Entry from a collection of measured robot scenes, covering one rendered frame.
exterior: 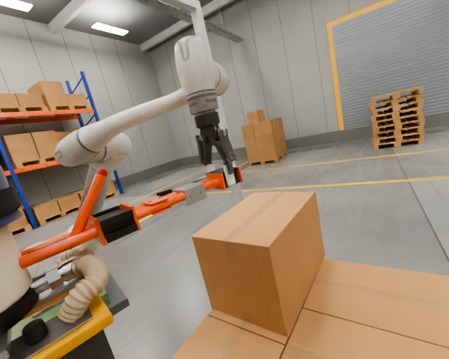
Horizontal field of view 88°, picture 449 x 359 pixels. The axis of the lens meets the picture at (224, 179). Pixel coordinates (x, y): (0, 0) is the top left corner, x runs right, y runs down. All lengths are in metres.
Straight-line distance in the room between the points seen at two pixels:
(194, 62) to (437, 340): 1.18
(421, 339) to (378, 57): 9.00
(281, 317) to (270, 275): 0.19
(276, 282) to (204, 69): 0.77
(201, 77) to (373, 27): 9.25
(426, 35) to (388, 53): 0.94
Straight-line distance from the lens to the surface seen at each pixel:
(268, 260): 0.93
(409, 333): 1.19
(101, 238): 0.56
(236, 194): 3.90
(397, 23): 9.86
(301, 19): 10.36
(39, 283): 0.59
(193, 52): 0.73
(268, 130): 7.53
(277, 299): 1.02
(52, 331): 0.54
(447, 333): 1.23
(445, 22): 9.95
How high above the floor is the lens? 1.38
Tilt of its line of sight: 12 degrees down
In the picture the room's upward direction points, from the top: 13 degrees counter-clockwise
